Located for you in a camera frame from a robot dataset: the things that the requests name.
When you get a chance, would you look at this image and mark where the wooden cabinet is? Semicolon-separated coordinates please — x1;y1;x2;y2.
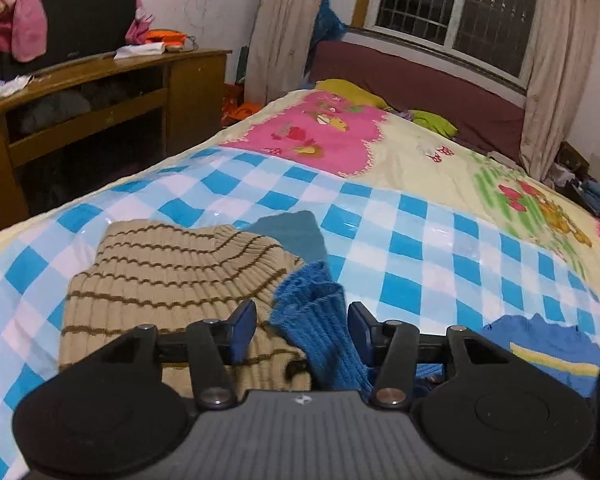
0;49;233;241

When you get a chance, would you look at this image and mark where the blue ribbed knit sweater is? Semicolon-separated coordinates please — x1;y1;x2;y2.
270;260;376;393

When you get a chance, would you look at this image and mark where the barred window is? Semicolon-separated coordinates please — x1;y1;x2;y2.
362;0;543;91

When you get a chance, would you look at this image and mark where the cartoon printed blanket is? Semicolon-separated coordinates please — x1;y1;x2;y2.
0;89;600;281

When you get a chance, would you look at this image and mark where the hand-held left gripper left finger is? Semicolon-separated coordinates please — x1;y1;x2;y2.
60;300;258;409

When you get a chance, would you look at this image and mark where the blue fluffy cloth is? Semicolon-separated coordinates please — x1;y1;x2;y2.
312;0;348;56

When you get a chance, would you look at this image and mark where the blue checkered plastic sheet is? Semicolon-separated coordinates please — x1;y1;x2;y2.
0;147;600;480

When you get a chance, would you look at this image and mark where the beige curtain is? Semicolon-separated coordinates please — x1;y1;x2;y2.
520;0;600;181
245;0;333;106

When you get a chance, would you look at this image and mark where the orange cloth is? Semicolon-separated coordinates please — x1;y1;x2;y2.
145;29;188;51

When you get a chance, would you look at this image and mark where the white cloth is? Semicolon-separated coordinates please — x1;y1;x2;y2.
114;42;168;60

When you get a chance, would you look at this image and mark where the beige brown-striped knit sweater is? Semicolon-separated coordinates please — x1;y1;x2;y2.
59;220;313;393

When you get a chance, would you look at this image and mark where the teal knit garment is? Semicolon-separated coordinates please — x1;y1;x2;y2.
242;210;328;266

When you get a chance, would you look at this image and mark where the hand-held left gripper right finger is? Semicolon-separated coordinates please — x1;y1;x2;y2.
347;301;531;409

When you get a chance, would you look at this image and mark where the pink cloth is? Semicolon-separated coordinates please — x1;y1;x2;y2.
0;0;101;63

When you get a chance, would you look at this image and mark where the black television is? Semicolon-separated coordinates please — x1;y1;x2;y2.
0;0;138;78

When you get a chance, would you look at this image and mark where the blue sweater with yellow stripe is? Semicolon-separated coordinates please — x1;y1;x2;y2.
480;312;600;401

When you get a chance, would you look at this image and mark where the yellow pillow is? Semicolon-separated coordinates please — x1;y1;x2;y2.
316;78;391;111

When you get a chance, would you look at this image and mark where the maroon bed headboard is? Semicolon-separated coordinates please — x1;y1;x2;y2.
307;40;528;166

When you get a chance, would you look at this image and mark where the green pillow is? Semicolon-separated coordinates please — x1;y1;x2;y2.
410;109;458;138

